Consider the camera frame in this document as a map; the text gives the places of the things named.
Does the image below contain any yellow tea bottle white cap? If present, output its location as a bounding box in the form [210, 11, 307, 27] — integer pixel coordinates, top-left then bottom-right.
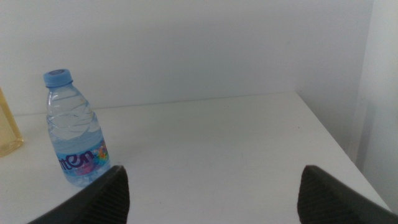
[0, 86, 25, 158]

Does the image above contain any clear water bottle blue cap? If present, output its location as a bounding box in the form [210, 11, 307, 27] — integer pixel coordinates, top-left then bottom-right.
[43, 68, 112, 188]

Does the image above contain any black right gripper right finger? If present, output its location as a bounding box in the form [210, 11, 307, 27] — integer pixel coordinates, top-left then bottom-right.
[297, 164, 398, 224]

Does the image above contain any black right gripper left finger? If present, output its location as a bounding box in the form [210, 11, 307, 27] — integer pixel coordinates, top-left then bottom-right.
[27, 165, 131, 224]

